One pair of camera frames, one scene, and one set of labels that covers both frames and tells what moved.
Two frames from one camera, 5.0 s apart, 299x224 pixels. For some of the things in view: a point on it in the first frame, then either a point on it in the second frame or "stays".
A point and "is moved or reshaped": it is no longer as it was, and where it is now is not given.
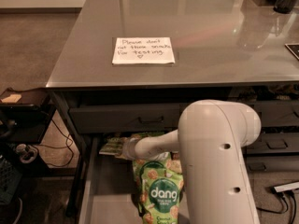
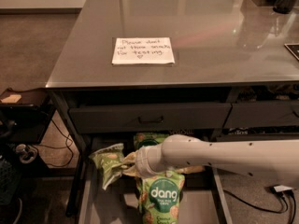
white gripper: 128,147 → 142,162
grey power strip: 287,187 stays
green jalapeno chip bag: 113,147 is moved or reshaped
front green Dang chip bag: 157,189 stays
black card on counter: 293,48 stays
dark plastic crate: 10,179 stays
